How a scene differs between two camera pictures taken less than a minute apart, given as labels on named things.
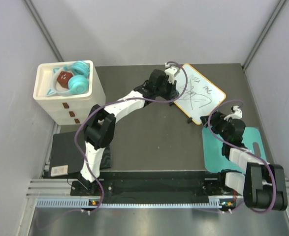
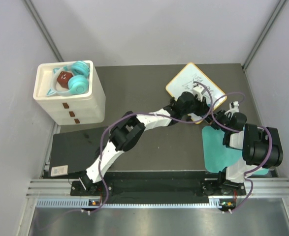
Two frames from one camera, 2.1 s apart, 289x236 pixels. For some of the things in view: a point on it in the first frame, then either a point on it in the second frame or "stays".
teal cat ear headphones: x=78 y=84 stays
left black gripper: x=172 y=93 to x=202 y=108
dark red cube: x=63 y=78 stays
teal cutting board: x=213 y=161 stays
